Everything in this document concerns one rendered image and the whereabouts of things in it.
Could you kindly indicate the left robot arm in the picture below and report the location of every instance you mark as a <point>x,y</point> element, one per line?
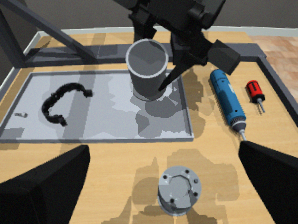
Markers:
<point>182,14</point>

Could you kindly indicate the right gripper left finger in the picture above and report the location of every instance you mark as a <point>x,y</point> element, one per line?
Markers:
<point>48,193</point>

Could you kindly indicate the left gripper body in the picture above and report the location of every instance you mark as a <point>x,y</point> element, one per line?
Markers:
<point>220,55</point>

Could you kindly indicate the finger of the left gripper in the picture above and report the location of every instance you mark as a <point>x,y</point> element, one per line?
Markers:
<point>141,30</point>
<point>184,64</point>

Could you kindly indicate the red hand screwdriver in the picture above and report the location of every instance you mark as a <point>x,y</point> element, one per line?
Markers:
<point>256,93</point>

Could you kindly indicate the blue power screwdriver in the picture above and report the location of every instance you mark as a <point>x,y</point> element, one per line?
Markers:
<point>230,105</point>

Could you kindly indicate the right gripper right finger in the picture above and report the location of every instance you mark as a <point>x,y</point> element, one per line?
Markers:
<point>274,175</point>

